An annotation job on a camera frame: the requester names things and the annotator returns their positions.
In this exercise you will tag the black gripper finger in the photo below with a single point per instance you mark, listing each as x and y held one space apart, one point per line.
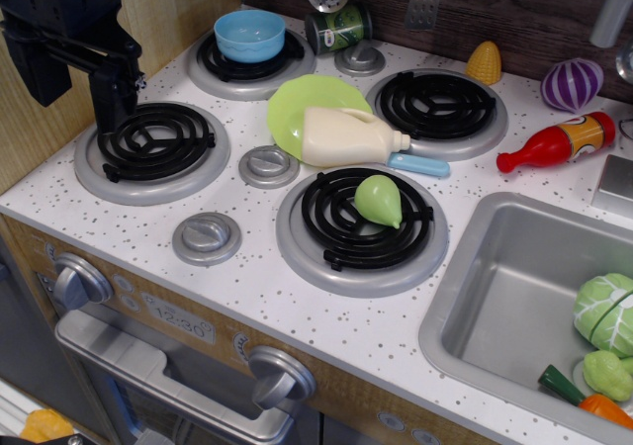
111 104

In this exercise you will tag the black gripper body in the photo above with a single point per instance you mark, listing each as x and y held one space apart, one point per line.
44 37

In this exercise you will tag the green toy pear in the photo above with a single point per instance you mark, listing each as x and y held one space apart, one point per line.
378 200

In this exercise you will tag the blue plastic bowl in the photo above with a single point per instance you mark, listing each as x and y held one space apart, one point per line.
250 36

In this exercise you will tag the front left black burner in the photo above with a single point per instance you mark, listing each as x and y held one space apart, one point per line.
163 153

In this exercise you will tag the black burner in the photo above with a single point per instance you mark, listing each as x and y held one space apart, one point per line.
325 240
448 116
217 75
163 153

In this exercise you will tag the back left black burner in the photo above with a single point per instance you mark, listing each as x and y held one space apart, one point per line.
217 75

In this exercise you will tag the light green plate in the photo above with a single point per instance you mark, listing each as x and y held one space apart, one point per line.
286 107

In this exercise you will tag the silver stove knob middle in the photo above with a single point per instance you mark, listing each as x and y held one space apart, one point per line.
268 167

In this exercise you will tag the silver stove knob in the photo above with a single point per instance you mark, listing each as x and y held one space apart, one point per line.
268 167
362 59
206 239

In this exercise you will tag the silver stove knob front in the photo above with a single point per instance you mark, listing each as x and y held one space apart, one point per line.
206 239

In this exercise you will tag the left silver oven dial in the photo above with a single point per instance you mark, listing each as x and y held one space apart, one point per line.
79 283

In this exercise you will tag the silver oven dial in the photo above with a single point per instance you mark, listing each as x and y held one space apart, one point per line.
79 283
279 377

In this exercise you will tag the green toy can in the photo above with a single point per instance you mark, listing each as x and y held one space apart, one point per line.
329 32

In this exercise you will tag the cream toy milk jug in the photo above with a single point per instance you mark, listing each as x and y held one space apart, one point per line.
343 136

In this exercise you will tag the silver stove knob back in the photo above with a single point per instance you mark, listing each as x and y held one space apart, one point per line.
362 59

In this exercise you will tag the oven clock display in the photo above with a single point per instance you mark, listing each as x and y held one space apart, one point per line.
179 318

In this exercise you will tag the front right black burner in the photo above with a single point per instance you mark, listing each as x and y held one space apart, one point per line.
325 240

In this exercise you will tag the right silver oven dial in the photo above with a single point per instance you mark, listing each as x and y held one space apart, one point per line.
279 377

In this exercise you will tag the back right black burner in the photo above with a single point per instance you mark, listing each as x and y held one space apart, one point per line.
448 116

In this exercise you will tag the yellow toy on floor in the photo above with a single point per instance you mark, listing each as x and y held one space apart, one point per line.
43 425

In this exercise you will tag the yellow toy corn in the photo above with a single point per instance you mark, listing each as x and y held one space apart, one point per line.
484 64

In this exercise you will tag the red toy ketchup bottle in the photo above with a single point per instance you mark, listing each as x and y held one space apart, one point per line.
561 143

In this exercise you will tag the silver sink basin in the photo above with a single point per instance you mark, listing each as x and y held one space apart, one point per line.
503 310

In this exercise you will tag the purple toy onion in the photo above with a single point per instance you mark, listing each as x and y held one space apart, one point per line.
571 84

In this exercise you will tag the silver faucet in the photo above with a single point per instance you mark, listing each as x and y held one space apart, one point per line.
606 30

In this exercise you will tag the silver faucet base block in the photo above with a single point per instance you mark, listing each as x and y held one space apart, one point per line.
614 189

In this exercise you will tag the green toy cabbage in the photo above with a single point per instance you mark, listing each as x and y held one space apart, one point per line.
603 313

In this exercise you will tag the small green toy vegetable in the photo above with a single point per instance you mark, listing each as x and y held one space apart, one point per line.
609 375

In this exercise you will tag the orange toy carrot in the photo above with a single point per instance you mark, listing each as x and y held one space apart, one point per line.
552 379

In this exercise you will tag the silver oven door handle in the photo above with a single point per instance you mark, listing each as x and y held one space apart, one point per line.
156 390

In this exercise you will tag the blue toy knife handle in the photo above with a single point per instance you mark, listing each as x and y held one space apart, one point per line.
417 164

